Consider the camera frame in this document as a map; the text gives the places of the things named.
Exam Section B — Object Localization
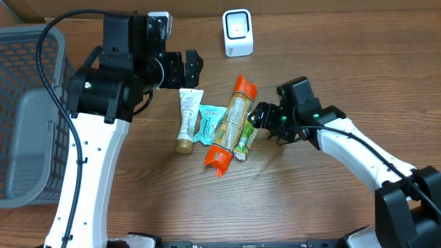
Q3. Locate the white barcode scanner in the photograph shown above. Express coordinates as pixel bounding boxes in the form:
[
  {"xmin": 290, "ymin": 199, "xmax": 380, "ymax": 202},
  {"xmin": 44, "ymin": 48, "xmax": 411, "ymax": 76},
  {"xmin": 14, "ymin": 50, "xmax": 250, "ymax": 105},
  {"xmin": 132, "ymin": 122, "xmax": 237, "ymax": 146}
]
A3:
[{"xmin": 222, "ymin": 8, "xmax": 254, "ymax": 57}]

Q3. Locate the grey plastic shopping basket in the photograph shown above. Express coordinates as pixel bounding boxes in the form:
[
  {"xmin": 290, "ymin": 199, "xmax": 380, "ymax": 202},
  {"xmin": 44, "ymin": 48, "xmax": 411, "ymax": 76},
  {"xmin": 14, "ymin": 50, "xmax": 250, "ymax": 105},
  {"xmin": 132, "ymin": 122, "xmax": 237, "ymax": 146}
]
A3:
[{"xmin": 1, "ymin": 25, "xmax": 69, "ymax": 209}]

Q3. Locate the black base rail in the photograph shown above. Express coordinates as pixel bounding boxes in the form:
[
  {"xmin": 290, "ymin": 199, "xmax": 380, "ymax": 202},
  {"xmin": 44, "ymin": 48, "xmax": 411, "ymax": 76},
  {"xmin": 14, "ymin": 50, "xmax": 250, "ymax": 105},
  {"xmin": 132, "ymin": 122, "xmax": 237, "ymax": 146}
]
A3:
[{"xmin": 106, "ymin": 232, "xmax": 380, "ymax": 248}]

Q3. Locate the green juice carton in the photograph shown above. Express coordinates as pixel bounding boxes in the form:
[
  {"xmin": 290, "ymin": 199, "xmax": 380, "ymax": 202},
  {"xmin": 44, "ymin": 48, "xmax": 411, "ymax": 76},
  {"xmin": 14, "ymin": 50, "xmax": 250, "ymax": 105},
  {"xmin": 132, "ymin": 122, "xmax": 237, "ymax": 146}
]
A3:
[{"xmin": 234, "ymin": 112, "xmax": 260, "ymax": 161}]

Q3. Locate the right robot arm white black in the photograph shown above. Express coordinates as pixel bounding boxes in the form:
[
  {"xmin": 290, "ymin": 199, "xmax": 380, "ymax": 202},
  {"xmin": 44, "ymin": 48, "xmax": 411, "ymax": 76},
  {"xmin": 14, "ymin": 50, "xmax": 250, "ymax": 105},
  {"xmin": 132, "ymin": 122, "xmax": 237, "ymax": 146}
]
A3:
[{"xmin": 249, "ymin": 76, "xmax": 440, "ymax": 248}]

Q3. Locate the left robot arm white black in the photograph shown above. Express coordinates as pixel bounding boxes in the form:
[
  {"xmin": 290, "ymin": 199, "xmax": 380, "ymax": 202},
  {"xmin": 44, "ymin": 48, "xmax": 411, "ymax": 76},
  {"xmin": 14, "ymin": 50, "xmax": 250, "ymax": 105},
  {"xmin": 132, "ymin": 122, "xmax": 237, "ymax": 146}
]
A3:
[{"xmin": 44, "ymin": 11, "xmax": 203, "ymax": 248}]

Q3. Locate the white cream tube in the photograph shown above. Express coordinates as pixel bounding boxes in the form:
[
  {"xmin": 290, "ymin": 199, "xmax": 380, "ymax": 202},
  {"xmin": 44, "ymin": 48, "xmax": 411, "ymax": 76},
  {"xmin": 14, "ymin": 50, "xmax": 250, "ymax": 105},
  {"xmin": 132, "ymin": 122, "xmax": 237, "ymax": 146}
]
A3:
[{"xmin": 176, "ymin": 88, "xmax": 204, "ymax": 154}]

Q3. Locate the orange cracker pack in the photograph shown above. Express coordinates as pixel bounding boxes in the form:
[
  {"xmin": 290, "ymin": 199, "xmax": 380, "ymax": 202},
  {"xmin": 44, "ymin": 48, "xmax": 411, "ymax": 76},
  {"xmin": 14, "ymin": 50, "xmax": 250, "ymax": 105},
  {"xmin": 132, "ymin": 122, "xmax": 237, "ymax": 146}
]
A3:
[{"xmin": 204, "ymin": 74, "xmax": 258, "ymax": 177}]

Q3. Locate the teal wipes pack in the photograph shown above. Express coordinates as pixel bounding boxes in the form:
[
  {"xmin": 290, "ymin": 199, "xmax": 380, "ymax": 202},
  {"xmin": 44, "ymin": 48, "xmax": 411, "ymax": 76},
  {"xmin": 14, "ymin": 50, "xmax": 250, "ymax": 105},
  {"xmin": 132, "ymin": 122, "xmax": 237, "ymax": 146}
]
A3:
[{"xmin": 194, "ymin": 105, "xmax": 227, "ymax": 145}]

